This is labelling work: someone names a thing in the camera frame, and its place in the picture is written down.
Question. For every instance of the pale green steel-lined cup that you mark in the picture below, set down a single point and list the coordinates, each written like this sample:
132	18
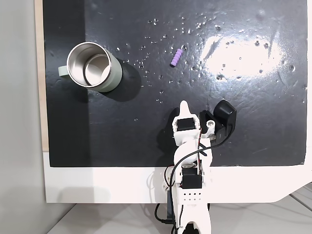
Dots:
114	73

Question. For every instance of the black table mat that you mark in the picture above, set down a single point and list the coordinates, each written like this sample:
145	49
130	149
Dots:
146	126

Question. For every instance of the purple ribbed pen grip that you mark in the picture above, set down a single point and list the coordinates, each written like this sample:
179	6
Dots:
176	57

